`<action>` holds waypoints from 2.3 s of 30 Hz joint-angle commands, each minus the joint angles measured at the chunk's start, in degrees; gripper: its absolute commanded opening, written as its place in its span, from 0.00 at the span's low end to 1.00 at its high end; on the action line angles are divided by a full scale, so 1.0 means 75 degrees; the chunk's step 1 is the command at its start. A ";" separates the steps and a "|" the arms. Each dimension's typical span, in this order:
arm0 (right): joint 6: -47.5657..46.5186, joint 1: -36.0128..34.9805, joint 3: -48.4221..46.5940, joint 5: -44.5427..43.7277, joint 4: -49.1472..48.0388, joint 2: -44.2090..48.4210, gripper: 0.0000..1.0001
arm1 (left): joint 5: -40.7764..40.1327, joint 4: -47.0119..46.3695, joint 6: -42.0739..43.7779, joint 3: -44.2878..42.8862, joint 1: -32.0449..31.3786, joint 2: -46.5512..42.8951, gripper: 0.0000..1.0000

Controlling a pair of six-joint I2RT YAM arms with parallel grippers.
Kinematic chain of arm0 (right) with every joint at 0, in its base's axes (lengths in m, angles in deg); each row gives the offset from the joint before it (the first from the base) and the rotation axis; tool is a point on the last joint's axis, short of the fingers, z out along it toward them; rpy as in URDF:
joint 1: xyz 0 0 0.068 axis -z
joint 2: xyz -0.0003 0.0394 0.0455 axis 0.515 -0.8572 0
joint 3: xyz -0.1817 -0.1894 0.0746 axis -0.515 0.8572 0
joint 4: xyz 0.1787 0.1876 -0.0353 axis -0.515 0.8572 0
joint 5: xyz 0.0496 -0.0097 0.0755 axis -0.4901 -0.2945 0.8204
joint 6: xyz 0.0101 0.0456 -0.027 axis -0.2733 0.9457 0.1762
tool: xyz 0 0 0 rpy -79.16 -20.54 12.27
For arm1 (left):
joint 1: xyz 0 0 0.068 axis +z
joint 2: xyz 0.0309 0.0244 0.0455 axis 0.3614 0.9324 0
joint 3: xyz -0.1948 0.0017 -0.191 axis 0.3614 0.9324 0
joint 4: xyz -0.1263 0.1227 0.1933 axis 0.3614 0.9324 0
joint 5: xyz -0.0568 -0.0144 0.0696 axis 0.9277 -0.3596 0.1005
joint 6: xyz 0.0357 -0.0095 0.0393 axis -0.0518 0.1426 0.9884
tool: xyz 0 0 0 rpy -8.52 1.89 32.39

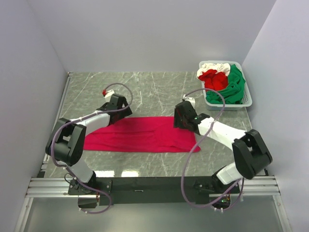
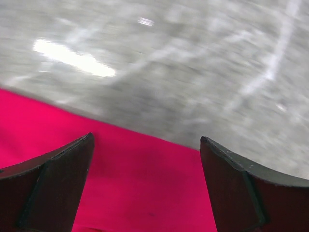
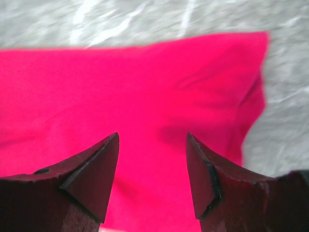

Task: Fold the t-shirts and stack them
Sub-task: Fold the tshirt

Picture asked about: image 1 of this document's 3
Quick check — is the magenta pink t-shirt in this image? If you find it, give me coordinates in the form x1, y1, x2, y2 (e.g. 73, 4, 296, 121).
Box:
84, 116, 196, 153

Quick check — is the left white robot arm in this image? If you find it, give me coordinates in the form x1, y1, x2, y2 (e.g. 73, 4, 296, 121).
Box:
45, 90, 132, 194

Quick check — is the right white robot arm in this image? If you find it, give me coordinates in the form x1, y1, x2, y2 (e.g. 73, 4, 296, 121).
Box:
174, 101, 273, 193

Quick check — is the red t-shirt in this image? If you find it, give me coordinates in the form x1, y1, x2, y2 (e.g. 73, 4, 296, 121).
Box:
197, 69, 228, 91

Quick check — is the green t-shirt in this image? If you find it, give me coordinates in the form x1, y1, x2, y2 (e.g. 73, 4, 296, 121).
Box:
217, 64, 246, 104

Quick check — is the white t-shirt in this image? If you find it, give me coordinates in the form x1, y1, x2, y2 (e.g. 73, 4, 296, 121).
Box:
197, 63, 231, 77

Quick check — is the white plastic laundry basket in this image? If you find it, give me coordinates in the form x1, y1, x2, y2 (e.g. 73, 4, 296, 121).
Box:
197, 61, 252, 111

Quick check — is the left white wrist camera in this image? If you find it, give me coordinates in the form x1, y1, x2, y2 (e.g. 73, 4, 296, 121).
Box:
102, 89, 115, 102

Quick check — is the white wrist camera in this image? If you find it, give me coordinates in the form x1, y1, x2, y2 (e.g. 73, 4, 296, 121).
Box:
102, 89, 115, 102
182, 95, 196, 108

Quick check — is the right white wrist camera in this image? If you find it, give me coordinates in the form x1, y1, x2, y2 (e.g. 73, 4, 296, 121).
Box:
182, 95, 196, 108

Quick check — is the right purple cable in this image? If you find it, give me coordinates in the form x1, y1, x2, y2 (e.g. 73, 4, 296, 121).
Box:
181, 88, 244, 211

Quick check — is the aluminium frame rail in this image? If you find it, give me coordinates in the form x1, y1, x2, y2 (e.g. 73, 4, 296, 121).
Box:
26, 176, 280, 198

